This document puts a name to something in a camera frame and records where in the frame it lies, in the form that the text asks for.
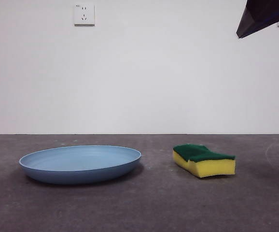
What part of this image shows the light blue round plate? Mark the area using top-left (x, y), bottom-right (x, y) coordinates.
top-left (18, 144), bottom-right (142, 186)

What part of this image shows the yellow sponge with green pad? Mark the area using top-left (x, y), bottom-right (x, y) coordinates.
top-left (172, 144), bottom-right (237, 179)

